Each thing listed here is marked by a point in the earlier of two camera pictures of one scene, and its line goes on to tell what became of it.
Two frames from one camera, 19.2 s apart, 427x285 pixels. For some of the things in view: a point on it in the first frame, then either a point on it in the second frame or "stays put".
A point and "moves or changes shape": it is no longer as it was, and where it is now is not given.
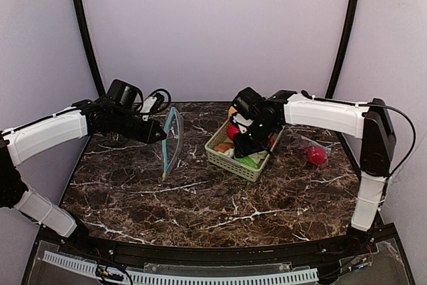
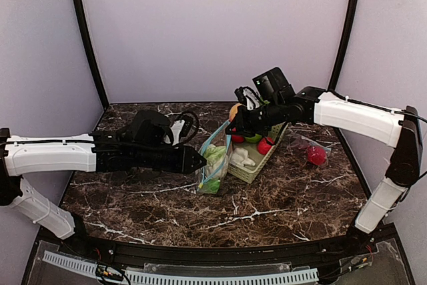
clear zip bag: x=173 y=143 moves or changes shape
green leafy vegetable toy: x=247 y=160 -> x=211 y=185
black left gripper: x=134 y=127 -> x=181 y=160
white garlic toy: x=229 y=152 -> x=240 y=156
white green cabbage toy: x=256 y=157 -> x=217 y=165
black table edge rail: x=290 y=255 stays put
